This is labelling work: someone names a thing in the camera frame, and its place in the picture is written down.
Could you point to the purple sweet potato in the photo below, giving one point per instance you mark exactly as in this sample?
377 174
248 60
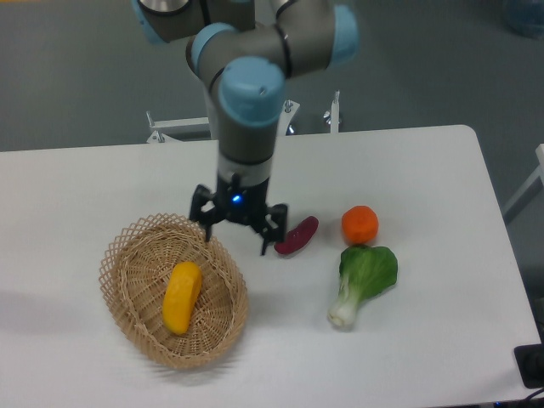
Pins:
299 237

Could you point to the black device at table edge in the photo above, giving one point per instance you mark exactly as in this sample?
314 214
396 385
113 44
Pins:
529 360

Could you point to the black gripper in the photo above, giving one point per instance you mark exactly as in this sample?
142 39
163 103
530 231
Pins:
239 204

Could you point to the orange tangerine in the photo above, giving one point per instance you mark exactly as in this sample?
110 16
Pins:
359 224

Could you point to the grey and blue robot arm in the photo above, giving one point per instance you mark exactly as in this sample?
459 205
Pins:
244 68

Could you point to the green bok choy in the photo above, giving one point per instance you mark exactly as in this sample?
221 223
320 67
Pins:
364 273

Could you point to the yellow mango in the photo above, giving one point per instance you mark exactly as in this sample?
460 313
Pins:
180 298

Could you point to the woven wicker basket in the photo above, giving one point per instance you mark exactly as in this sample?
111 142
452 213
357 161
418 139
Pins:
133 279

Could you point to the white furniture leg at right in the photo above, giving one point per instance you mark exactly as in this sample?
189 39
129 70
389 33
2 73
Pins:
526 192

